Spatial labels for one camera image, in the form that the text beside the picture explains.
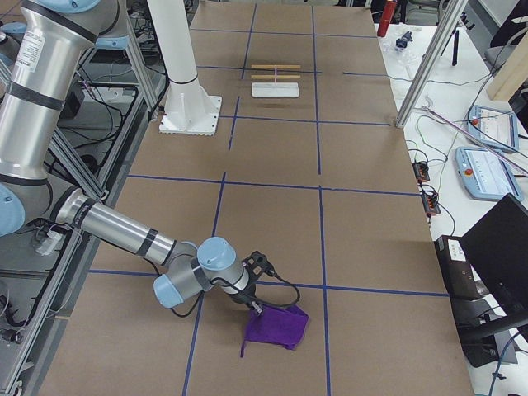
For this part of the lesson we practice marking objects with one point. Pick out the far teach pendant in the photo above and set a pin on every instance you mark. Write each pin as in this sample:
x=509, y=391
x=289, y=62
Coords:
x=495, y=128

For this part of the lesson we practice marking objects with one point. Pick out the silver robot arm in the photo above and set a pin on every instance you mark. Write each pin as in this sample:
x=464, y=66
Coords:
x=57, y=33

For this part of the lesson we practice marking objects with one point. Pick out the near teach pendant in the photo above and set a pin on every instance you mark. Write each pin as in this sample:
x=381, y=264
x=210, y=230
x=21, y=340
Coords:
x=484, y=175

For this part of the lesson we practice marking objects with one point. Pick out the red bottle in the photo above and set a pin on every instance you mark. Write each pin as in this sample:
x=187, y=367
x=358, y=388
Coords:
x=386, y=17

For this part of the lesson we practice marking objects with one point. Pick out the upper orange connector box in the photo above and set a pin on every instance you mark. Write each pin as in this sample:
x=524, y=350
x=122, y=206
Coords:
x=421, y=171

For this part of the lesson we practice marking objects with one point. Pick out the teach pendant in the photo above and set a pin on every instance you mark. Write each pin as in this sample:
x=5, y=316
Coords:
x=484, y=175
x=495, y=128

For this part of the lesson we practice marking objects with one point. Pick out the orange connector box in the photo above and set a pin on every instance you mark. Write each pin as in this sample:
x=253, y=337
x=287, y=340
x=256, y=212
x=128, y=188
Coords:
x=421, y=171
x=430, y=203

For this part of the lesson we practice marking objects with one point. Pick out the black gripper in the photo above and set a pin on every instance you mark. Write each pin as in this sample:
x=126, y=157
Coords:
x=240, y=296

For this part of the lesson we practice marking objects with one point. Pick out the black monitor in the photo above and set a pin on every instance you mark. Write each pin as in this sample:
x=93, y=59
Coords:
x=496, y=247

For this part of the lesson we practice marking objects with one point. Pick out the aluminium frame post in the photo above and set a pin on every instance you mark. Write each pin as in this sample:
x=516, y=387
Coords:
x=438, y=43

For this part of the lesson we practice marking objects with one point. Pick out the folded dark blue umbrella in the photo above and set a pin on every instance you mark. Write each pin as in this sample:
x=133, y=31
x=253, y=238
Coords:
x=402, y=42

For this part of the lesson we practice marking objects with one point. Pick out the black computer box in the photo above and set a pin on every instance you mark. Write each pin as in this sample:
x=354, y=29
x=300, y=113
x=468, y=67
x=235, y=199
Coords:
x=469, y=307

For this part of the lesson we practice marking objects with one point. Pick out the lower orange connector box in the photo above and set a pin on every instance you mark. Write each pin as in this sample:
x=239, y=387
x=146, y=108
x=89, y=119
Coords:
x=430, y=203

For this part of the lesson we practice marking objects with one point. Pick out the purple towel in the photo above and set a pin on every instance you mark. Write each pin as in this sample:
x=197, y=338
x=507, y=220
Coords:
x=282, y=327

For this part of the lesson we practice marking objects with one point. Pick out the white towel rack with wooden bars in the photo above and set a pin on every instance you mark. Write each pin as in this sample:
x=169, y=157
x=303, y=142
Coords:
x=275, y=84

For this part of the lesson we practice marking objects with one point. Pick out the reacher grabber stick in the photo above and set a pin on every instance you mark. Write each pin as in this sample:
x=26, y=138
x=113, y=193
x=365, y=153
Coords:
x=474, y=140

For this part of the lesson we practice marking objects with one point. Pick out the white pedestal column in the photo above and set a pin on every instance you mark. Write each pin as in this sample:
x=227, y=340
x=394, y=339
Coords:
x=188, y=108

